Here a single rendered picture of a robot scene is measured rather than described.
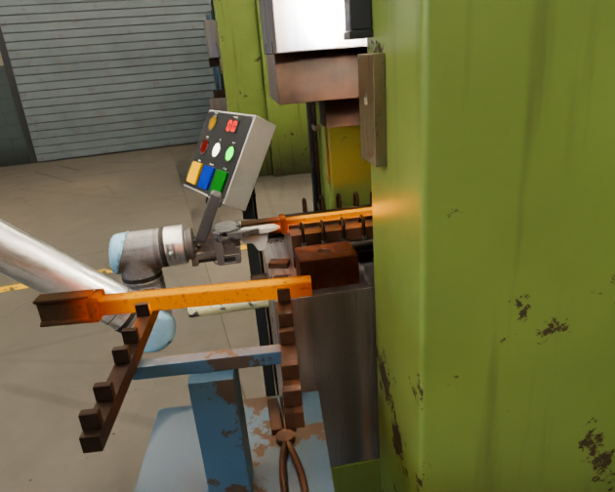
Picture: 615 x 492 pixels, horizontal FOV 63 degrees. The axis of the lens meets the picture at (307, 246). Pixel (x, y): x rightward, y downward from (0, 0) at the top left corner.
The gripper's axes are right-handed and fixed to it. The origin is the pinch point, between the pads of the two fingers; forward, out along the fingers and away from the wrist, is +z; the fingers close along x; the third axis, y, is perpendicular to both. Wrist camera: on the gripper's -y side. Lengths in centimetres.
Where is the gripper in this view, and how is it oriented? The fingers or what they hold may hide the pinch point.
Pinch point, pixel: (273, 223)
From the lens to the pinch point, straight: 116.2
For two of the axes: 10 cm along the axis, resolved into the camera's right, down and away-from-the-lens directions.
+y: 0.9, 9.3, 3.7
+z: 9.8, -1.4, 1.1
